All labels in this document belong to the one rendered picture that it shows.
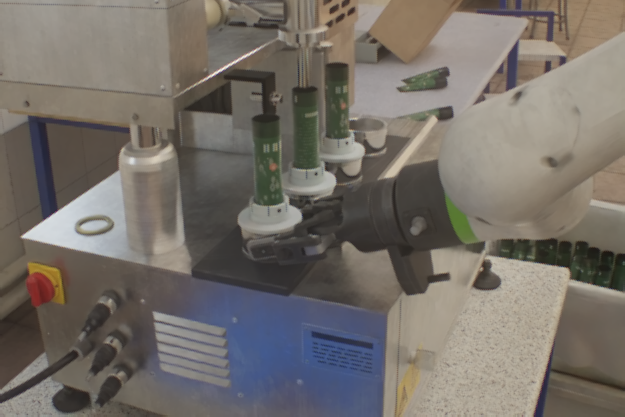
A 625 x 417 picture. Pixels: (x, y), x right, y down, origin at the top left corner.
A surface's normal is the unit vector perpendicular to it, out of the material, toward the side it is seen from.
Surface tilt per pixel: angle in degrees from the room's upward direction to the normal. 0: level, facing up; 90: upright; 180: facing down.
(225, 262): 0
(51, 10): 90
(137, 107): 90
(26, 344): 0
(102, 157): 90
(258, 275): 0
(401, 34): 90
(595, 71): 49
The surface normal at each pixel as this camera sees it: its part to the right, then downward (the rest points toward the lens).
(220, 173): -0.02, -0.91
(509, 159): -0.27, 0.07
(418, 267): 0.86, -0.18
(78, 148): 0.92, 0.14
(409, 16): -0.39, 0.38
